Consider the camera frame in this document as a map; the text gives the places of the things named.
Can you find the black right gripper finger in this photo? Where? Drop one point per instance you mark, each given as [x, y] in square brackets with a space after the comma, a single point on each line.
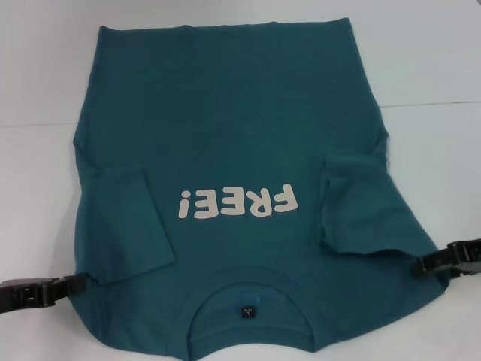
[451, 260]

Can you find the teal shirt with FREE print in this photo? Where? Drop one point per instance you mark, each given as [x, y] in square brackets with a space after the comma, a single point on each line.
[233, 124]

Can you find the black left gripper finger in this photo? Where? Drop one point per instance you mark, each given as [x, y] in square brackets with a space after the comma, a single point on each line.
[41, 291]

